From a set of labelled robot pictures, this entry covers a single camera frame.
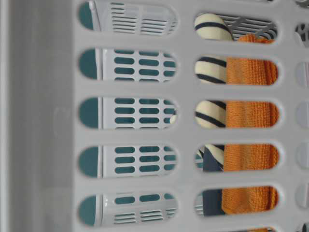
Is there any white plastic shopping basket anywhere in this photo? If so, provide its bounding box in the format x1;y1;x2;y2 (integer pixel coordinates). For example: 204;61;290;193
0;0;309;232

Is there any cream navy striped cloth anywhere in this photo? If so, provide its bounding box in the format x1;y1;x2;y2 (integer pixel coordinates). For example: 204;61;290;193
194;13;233;217

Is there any orange knitted cloth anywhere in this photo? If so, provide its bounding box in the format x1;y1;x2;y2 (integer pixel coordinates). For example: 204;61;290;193
221;33;280;232

